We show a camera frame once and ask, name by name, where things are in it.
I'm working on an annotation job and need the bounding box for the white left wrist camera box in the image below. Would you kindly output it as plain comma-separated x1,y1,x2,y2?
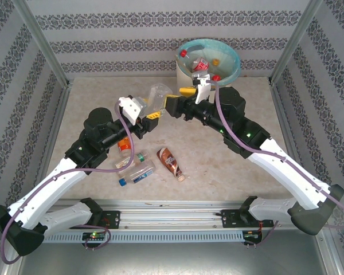
117,96,142,125

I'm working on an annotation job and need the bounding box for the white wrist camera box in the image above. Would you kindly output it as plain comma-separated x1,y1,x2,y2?
117,96,142,125
191,73,213,104

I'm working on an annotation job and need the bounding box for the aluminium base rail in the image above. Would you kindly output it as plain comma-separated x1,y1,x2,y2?
15,199,304,230

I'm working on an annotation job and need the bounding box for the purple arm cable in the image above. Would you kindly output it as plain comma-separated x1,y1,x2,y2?
206,80,344,246
0,101,135,265

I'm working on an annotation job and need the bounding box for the white trash bin blue liner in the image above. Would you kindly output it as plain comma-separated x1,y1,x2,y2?
177,38,242,87

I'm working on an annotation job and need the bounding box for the aluminium frame post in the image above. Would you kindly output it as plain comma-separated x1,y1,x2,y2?
270,0,323,84
11,0,72,87

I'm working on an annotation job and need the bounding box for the clear bottle green cap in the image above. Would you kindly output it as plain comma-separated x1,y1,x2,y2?
131,82,173,113

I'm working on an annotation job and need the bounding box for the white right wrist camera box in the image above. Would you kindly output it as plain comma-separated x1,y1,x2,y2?
191,73,213,104

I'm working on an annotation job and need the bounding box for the blue-cap bottle blue label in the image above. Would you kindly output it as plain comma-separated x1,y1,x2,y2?
118,160,157,187

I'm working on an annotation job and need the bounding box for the grey metal sheet panel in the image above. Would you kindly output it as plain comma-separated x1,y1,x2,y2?
17,242,333,275

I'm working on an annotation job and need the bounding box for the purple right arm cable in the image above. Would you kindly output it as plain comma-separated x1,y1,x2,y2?
206,80,344,246

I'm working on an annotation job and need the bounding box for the grey slotted cable duct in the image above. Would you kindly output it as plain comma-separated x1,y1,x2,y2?
42,231,245,244

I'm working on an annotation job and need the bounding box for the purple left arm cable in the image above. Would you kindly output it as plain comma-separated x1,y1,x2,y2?
0,101,135,265

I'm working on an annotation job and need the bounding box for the beige label bottle green cap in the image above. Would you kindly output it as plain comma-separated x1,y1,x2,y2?
114,150,150,176

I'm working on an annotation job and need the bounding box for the brown chocolate drink bottle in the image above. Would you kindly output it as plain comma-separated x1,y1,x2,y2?
156,147,186,183

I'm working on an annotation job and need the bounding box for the orange label bottle brown cap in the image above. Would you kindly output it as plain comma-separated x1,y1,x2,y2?
116,136,133,158

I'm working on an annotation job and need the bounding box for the aluminium side rail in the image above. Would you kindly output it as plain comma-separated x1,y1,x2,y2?
268,77,338,207
27,80,74,210

